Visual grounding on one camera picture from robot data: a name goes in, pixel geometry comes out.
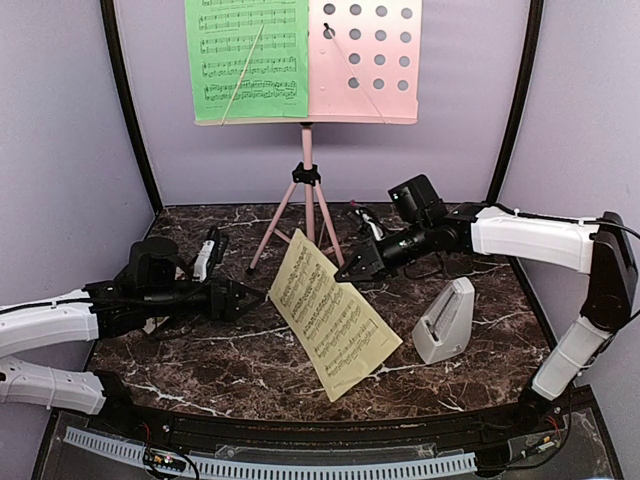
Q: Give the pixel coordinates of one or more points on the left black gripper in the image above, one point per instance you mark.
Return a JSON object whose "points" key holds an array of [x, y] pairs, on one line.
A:
{"points": [[225, 310]]}

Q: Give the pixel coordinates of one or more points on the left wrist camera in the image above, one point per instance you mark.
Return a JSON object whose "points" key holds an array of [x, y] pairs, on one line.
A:
{"points": [[210, 255]]}

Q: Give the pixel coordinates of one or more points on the grey slotted cable duct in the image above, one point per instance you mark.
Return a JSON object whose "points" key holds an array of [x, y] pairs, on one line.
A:
{"points": [[131, 452]]}

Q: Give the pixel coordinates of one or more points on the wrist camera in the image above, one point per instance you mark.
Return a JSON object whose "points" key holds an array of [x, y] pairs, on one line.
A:
{"points": [[210, 255], [367, 223]]}

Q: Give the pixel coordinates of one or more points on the pink perforated music stand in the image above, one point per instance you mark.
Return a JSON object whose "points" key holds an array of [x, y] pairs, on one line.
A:
{"points": [[364, 61]]}

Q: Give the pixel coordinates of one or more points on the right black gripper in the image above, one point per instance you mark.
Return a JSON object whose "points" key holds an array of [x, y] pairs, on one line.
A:
{"points": [[371, 259]]}

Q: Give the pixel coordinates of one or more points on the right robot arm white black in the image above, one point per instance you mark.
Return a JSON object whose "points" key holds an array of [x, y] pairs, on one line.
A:
{"points": [[598, 247]]}

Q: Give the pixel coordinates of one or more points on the right black frame post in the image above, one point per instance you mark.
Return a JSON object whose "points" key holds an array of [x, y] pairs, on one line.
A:
{"points": [[519, 99]]}

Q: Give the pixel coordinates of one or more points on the white metronome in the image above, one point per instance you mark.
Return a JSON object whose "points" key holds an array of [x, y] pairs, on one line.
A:
{"points": [[444, 329]]}

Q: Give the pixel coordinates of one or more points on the left black frame post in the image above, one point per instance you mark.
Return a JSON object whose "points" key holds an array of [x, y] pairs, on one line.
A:
{"points": [[119, 71]]}

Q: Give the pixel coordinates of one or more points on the yellow paper sheet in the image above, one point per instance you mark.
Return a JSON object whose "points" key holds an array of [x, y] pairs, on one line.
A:
{"points": [[342, 334]]}

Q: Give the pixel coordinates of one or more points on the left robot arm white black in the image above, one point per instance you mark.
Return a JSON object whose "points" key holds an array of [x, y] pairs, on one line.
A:
{"points": [[156, 283]]}

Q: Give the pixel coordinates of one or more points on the black front rail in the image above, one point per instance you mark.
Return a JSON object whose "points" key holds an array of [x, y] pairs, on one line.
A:
{"points": [[461, 429]]}

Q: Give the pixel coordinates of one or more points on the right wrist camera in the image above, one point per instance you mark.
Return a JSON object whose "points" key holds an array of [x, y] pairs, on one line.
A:
{"points": [[367, 223]]}

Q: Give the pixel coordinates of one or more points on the green sheet music page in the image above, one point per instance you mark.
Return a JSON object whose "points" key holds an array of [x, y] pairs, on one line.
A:
{"points": [[248, 59]]}

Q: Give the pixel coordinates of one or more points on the black frame post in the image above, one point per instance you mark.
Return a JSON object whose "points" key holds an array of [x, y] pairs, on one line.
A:
{"points": [[119, 71], [519, 99]]}

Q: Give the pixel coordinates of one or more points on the small circuit board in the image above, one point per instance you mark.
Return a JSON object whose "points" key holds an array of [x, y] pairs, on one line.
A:
{"points": [[165, 462]]}

